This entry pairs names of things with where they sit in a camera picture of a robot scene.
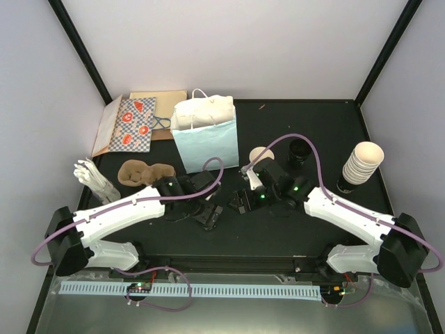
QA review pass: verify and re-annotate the brown kraft paper bag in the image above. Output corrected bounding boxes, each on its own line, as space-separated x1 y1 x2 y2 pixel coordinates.
151 129 173 141

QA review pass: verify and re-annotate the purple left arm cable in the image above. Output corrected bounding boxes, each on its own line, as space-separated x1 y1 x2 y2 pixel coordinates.
31 156 225 267

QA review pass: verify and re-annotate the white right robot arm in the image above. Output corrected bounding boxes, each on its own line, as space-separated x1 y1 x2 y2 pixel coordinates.
229 158 429 288

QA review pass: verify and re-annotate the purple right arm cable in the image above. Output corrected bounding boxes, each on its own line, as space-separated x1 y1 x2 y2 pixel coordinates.
248 134 445 274

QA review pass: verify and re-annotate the white orange-edged paper bag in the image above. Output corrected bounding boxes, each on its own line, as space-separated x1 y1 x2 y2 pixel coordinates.
92 95 122 157

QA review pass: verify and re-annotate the tall stack of paper cups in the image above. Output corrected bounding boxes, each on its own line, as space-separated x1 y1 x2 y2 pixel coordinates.
337 141 385 193

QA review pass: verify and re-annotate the blue checkered paper bag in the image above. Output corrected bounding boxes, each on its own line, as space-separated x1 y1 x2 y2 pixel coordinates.
108 97 170 153

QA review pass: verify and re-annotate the tan kraft paper bag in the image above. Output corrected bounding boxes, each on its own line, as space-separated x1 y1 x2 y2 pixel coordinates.
129 90 188 130

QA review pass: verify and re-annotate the small electronics board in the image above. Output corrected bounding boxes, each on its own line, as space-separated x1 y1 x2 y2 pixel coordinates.
127 283 152 293

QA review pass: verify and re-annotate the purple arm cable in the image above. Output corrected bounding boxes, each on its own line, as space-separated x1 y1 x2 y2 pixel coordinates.
31 156 225 267
248 134 445 274

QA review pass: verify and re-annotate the light blue slotted cable duct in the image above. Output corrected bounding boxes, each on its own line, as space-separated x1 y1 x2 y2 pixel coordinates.
58 281 321 301

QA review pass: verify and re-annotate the black paper cup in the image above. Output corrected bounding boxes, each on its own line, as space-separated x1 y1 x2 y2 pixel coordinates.
288 138 312 169

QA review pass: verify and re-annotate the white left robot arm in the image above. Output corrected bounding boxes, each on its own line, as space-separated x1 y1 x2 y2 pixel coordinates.
45 170 223 278

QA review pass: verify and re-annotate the light blue paper bag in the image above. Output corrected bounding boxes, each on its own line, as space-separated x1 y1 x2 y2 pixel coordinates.
170 88 239 173

